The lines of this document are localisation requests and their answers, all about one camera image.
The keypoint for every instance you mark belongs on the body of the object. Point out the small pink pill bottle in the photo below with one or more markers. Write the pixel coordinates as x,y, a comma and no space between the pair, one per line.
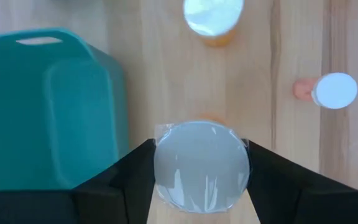
336,90

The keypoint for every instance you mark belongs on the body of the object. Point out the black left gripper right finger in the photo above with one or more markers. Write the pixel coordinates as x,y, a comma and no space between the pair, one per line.
306,202

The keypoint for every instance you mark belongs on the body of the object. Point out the large orange white-capped pill bottle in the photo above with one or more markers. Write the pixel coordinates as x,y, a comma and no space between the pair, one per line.
200,165
213,15

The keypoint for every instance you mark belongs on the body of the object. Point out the teal plastic bin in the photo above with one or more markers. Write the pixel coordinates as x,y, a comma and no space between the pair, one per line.
42,109

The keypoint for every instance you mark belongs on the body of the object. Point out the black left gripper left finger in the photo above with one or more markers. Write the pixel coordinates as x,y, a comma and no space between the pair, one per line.
104,199

